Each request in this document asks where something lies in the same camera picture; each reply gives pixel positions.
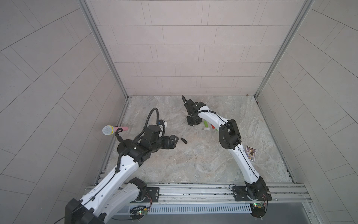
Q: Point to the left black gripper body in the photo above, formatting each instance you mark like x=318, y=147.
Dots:
x=161, y=143

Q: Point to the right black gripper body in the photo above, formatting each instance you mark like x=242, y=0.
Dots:
x=192, y=120

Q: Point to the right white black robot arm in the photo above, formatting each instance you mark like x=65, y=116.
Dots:
x=230, y=139

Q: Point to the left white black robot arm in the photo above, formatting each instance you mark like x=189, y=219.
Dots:
x=105, y=200

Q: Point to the pink yellow toy microphone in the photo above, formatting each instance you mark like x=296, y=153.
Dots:
x=109, y=130

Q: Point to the playing card box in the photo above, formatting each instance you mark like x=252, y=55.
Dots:
x=250, y=152

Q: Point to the left circuit board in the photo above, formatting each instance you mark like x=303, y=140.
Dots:
x=138, y=212

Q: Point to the circuit board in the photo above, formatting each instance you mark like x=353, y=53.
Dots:
x=258, y=210
x=138, y=212

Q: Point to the white ventilation grille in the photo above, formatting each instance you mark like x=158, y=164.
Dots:
x=229, y=208

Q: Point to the right circuit board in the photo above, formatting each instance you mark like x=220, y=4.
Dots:
x=258, y=210

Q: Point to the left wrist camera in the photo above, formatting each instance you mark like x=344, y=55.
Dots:
x=162, y=124

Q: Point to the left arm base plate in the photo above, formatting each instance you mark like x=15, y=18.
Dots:
x=150, y=194

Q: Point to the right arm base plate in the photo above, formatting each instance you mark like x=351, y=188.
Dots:
x=240, y=194

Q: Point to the aluminium rail frame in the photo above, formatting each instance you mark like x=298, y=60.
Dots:
x=209, y=193

